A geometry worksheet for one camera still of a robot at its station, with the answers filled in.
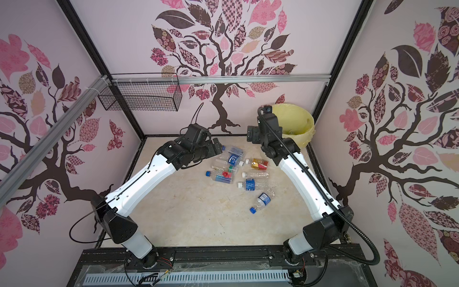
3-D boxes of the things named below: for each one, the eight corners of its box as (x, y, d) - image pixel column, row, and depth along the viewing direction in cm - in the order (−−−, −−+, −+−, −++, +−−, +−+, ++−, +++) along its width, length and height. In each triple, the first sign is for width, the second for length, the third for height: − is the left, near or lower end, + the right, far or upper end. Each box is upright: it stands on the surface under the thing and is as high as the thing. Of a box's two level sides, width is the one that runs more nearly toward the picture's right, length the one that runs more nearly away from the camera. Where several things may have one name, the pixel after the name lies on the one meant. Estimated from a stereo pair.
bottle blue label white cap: (238, 191, 95) (238, 186, 91) (238, 183, 98) (238, 178, 94) (267, 191, 95) (269, 186, 91) (266, 183, 98) (268, 178, 94)
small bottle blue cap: (254, 216, 87) (255, 212, 83) (248, 209, 89) (248, 205, 85) (274, 196, 93) (276, 192, 89) (268, 190, 95) (269, 186, 92)
